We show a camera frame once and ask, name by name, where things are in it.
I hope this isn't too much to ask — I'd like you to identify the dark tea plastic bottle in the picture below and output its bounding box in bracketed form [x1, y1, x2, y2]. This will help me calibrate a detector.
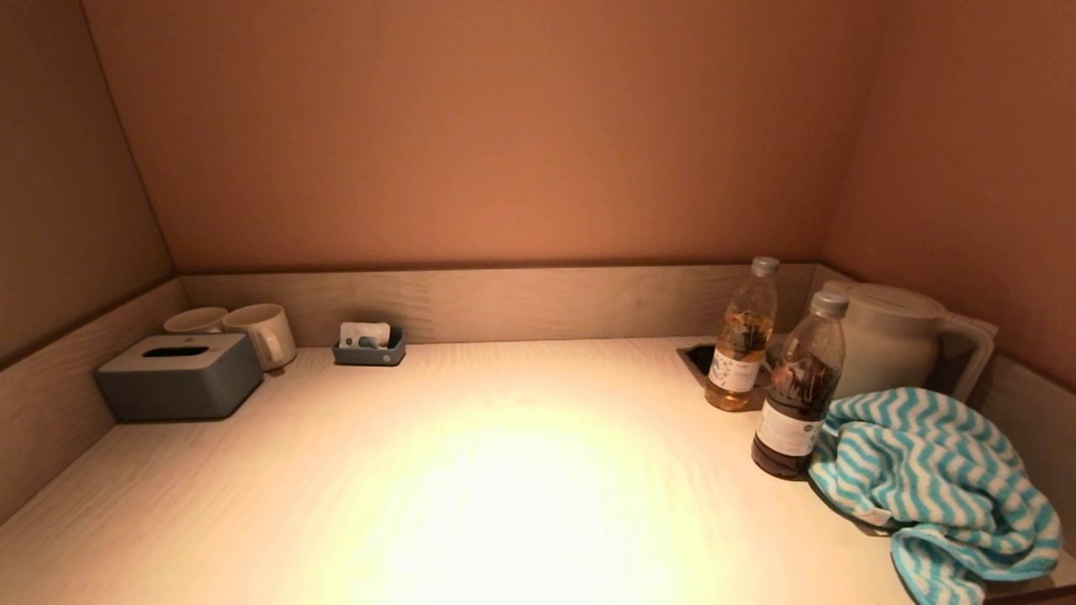
[751, 291, 850, 480]

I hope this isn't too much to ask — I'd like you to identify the grey tissue box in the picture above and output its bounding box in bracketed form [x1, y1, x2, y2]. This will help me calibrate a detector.
[94, 334, 265, 422]

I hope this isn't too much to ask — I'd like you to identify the white electric kettle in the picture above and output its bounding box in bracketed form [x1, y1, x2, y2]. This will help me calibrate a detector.
[820, 280, 1000, 406]

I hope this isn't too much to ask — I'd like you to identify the white ceramic mug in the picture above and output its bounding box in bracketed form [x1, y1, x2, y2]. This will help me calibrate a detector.
[163, 307, 229, 335]
[222, 303, 298, 372]

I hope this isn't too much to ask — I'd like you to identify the amber tea plastic bottle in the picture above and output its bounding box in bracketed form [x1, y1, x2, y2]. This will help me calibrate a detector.
[704, 256, 781, 413]

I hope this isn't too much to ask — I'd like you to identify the small grey tray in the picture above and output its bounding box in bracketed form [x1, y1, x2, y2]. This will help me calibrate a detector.
[333, 326, 407, 367]

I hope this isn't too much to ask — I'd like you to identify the black recessed table socket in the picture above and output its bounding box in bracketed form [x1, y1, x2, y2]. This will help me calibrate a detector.
[678, 343, 783, 392]

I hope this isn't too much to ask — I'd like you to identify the teal white striped cloth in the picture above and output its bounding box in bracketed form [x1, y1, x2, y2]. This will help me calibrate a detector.
[809, 387, 1063, 605]

